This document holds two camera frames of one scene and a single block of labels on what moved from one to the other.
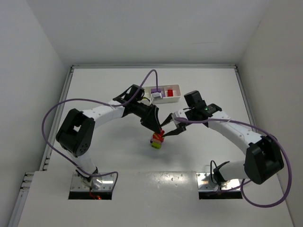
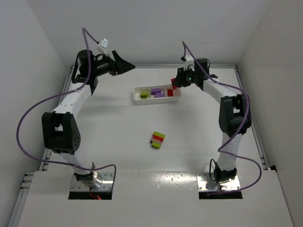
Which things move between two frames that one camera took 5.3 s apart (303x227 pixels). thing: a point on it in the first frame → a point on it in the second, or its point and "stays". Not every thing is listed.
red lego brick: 170,93 stays
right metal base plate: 206,182 stays
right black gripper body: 181,121 → 179,78
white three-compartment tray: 176,93 stays
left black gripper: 149,117 → 113,65
